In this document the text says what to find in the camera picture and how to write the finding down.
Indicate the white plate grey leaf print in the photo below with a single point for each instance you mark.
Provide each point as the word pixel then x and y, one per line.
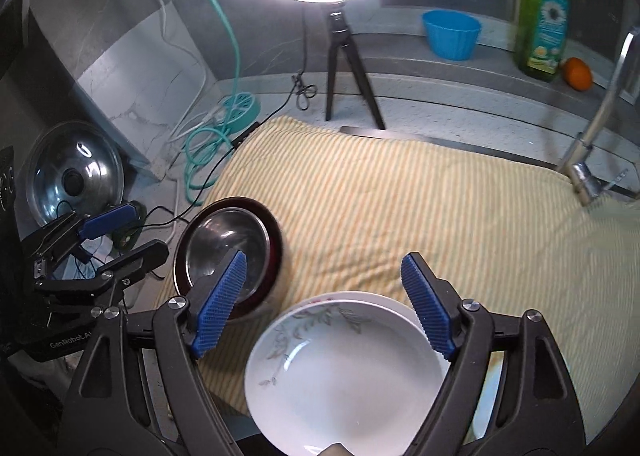
pixel 325 386

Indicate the steel pot lid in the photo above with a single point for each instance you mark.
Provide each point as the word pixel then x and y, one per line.
pixel 55 171

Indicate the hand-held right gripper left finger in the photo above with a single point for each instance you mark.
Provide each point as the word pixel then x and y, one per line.
pixel 220 308

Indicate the black tripod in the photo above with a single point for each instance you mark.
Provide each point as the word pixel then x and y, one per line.
pixel 340 56

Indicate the green dish soap bottle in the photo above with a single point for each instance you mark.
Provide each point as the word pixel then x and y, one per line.
pixel 542 21

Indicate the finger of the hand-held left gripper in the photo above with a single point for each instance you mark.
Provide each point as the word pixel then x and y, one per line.
pixel 110 222
pixel 140 256

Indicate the blue ribbed cup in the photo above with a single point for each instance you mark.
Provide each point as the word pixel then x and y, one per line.
pixel 452 38

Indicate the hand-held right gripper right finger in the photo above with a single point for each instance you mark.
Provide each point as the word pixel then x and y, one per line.
pixel 430 308

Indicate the metal faucet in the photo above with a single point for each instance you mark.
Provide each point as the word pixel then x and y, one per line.
pixel 582 171

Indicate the yellow striped cloth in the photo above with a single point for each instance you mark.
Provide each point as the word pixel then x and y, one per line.
pixel 400 196

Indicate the red bowl steel inside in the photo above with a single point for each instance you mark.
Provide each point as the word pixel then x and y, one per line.
pixel 225 241

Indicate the orange fruit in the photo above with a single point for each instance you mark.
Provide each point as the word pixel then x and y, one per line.
pixel 578 73

